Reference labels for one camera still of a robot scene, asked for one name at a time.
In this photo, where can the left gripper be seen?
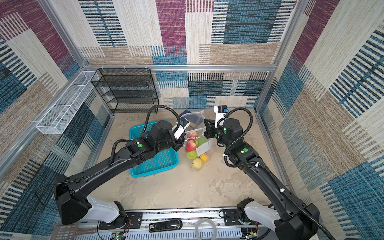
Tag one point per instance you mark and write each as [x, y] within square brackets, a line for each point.
[179, 142]

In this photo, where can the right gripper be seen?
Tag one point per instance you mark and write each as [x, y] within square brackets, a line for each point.
[210, 128]

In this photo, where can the clear zip top bag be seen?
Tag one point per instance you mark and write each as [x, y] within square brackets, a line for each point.
[203, 149]

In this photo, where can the red apple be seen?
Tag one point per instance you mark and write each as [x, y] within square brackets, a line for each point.
[191, 146]

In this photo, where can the teal plastic basket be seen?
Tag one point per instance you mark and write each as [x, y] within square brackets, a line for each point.
[163, 161]

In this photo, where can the green lime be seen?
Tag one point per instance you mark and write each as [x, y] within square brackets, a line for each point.
[192, 155]

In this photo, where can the pink peach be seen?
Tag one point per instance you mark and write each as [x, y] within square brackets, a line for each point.
[193, 136]

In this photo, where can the small orange fruit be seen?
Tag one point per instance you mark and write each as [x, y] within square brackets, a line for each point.
[204, 158]

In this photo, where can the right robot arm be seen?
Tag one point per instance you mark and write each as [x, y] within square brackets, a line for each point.
[296, 220]

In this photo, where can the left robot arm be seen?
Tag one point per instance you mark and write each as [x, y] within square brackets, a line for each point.
[72, 194]

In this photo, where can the blue book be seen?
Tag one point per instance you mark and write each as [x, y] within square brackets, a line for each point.
[196, 119]

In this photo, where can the black remote device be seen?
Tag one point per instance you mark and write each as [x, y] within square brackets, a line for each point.
[170, 225]

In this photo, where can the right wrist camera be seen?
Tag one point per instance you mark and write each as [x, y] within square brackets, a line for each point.
[220, 112]

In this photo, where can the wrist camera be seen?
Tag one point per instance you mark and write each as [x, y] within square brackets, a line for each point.
[180, 131]
[220, 112]

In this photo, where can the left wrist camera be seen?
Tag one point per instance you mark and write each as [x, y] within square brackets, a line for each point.
[180, 131]

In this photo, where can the black wire shelf rack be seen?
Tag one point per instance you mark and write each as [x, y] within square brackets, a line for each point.
[129, 90]

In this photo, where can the white mesh wall tray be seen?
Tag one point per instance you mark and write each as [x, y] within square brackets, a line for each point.
[59, 116]

